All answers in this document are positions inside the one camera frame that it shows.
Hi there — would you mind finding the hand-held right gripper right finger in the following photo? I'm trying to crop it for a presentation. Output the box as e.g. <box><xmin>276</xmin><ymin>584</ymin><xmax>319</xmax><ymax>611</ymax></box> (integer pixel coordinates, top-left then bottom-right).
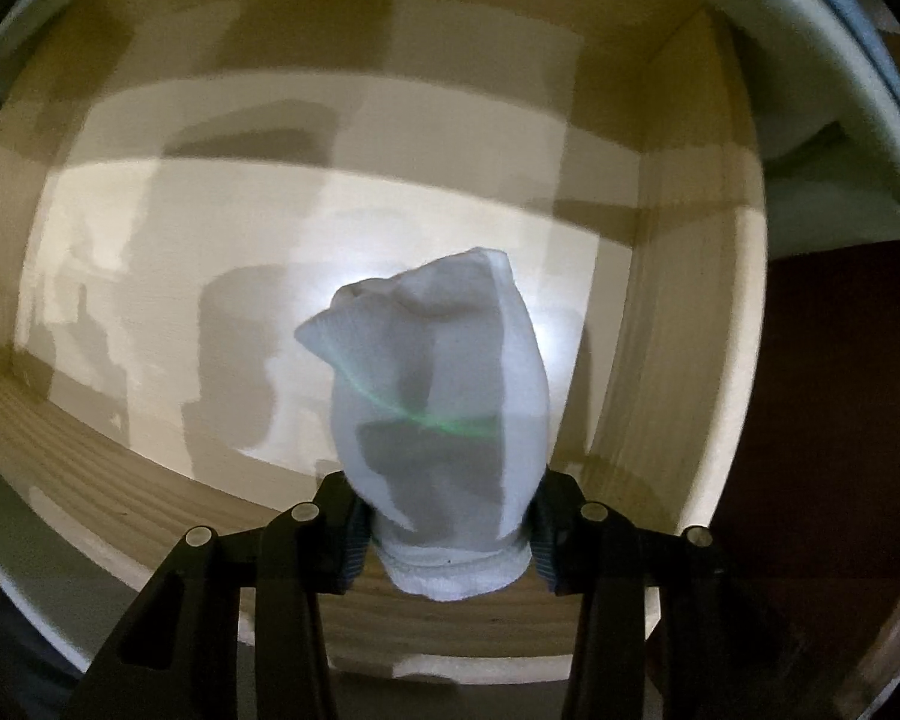
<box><xmin>529</xmin><ymin>469</ymin><xmax>833</xmax><ymax>720</ymax></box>

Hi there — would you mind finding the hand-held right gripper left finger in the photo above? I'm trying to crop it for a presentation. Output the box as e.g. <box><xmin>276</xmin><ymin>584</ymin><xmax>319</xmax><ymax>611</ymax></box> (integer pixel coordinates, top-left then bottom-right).
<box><xmin>60</xmin><ymin>471</ymin><xmax>370</xmax><ymax>720</ymax></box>

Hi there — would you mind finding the white sock with green stripe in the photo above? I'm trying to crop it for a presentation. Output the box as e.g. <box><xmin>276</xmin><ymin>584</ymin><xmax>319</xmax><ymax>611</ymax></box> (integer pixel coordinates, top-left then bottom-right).
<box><xmin>294</xmin><ymin>245</ymin><xmax>554</xmax><ymax>602</ymax></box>

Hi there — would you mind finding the wooden drawer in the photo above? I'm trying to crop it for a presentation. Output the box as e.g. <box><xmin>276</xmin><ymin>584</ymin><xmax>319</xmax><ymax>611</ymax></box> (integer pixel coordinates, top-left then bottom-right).
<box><xmin>0</xmin><ymin>0</ymin><xmax>770</xmax><ymax>683</ymax></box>

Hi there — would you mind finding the blue checked cloth cover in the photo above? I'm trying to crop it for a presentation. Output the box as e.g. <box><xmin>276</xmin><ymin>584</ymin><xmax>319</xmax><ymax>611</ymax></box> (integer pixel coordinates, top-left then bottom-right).
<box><xmin>787</xmin><ymin>0</ymin><xmax>900</xmax><ymax>136</ymax></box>

